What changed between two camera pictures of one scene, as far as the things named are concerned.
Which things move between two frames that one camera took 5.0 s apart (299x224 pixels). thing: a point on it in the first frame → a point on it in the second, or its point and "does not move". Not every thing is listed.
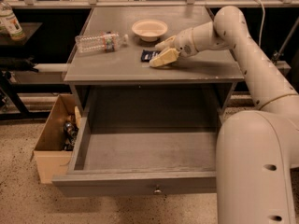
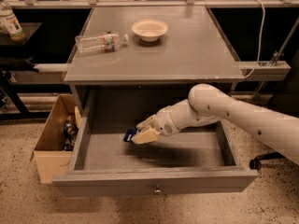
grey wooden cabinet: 110,71 does not move
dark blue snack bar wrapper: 148,55 → 130,133
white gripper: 184,45 → 163,123
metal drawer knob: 157,190 does not move
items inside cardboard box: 71,129 does not move
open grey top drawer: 143,142 does not move
